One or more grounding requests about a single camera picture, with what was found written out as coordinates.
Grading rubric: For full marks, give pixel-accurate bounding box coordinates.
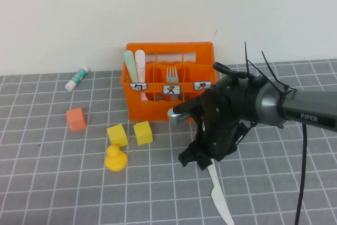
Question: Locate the black right camera cable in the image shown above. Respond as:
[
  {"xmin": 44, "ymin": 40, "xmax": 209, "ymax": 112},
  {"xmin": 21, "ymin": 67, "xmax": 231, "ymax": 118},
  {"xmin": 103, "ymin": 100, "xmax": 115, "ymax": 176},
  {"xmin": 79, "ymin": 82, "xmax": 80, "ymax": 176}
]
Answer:
[{"xmin": 212, "ymin": 61, "xmax": 309, "ymax": 225}]

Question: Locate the white plastic knife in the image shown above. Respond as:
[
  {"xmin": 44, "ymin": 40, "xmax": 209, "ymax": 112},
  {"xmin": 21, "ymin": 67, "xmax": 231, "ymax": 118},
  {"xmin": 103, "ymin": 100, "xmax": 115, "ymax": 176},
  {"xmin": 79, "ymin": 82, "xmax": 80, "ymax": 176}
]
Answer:
[{"xmin": 207, "ymin": 163, "xmax": 235, "ymax": 225}]

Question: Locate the grey plastic fork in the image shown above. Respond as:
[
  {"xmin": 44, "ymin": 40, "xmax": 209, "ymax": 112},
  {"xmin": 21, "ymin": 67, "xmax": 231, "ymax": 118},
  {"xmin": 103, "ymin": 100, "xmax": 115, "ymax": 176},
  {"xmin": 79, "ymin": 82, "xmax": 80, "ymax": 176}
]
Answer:
[{"xmin": 165, "ymin": 66, "xmax": 180, "ymax": 102}]

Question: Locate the orange plastic cutlery holder crate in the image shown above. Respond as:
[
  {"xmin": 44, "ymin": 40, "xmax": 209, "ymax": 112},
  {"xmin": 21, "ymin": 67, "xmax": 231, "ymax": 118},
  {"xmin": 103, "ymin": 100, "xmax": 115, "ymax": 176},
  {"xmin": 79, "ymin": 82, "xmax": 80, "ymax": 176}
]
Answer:
[{"xmin": 120, "ymin": 41, "xmax": 217, "ymax": 122}]

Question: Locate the pink plastic spoon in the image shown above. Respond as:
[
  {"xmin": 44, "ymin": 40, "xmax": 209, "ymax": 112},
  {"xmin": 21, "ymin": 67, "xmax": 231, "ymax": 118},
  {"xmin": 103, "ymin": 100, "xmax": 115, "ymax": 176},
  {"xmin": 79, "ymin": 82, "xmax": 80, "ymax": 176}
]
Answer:
[{"xmin": 134, "ymin": 50, "xmax": 148, "ymax": 102}]

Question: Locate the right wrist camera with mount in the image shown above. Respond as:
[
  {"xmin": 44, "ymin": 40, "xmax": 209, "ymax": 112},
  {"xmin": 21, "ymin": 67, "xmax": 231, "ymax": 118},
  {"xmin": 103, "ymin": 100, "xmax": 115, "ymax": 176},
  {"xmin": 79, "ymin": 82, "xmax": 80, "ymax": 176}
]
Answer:
[{"xmin": 167, "ymin": 94, "xmax": 211, "ymax": 126}]

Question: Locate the yellow rubber duck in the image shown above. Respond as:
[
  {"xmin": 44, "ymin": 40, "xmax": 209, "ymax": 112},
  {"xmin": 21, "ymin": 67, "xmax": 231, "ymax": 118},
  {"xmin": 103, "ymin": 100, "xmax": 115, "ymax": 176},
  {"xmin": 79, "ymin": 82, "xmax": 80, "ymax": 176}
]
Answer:
[{"xmin": 104, "ymin": 144, "xmax": 128, "ymax": 172}]

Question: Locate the white and green glue stick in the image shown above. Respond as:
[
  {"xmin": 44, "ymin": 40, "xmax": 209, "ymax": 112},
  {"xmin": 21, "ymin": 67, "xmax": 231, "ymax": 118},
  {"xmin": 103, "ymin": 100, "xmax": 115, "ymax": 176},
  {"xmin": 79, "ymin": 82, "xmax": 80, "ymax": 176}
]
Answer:
[{"xmin": 64, "ymin": 65, "xmax": 90, "ymax": 92}]

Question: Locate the black zip tie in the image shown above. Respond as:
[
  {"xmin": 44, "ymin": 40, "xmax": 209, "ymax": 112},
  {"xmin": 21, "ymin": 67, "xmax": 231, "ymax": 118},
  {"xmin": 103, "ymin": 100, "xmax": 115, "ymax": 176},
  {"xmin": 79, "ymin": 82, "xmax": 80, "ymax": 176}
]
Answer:
[
  {"xmin": 261, "ymin": 50, "xmax": 289, "ymax": 90},
  {"xmin": 244, "ymin": 41, "xmax": 253, "ymax": 77}
]

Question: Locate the mint green plastic spoon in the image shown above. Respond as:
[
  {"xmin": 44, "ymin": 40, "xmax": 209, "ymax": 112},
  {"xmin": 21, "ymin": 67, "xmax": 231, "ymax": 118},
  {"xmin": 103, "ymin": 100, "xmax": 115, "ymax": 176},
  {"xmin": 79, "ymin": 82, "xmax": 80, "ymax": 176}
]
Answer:
[{"xmin": 123, "ymin": 50, "xmax": 140, "ymax": 83}]

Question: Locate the yellow foam cube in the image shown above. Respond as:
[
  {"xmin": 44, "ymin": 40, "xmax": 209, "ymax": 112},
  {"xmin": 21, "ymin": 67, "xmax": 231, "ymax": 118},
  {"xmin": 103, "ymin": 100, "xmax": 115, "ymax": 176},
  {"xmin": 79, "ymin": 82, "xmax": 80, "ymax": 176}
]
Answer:
[
  {"xmin": 106, "ymin": 123, "xmax": 128, "ymax": 147},
  {"xmin": 132, "ymin": 120, "xmax": 153, "ymax": 146}
]

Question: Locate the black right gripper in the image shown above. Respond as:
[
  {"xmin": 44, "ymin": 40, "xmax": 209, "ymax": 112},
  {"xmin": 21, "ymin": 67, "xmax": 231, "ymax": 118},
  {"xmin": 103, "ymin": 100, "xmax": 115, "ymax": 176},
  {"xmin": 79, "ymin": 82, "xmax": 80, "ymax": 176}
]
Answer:
[{"xmin": 178, "ymin": 82, "xmax": 245, "ymax": 171}]

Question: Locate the orange foam cube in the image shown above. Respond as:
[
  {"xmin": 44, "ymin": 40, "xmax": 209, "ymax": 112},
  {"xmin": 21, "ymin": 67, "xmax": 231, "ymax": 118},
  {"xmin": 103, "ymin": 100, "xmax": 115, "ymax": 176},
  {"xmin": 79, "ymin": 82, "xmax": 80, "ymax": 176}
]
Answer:
[{"xmin": 65, "ymin": 107, "xmax": 87, "ymax": 132}]

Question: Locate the grey grid patterned mat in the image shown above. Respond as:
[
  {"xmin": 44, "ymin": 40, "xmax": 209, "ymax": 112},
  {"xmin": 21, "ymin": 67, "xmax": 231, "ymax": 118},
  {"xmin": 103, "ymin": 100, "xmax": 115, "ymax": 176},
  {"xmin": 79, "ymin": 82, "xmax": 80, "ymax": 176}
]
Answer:
[{"xmin": 0, "ymin": 58, "xmax": 337, "ymax": 225}]

